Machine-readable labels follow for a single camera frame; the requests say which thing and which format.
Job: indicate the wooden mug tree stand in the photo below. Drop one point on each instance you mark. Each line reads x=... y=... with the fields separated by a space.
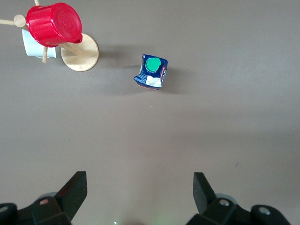
x=79 y=55

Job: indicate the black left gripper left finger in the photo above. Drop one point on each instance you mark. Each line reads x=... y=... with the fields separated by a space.
x=68 y=197

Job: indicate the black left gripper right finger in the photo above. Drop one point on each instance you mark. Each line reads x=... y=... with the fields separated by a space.
x=211 y=201

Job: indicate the white mug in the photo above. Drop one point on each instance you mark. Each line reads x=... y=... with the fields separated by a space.
x=35 y=48

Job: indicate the red plastic cup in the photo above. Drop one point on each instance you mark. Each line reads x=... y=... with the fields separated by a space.
x=54 y=24

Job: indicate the blue milk carton green cap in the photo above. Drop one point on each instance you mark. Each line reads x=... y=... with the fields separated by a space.
x=151 y=71

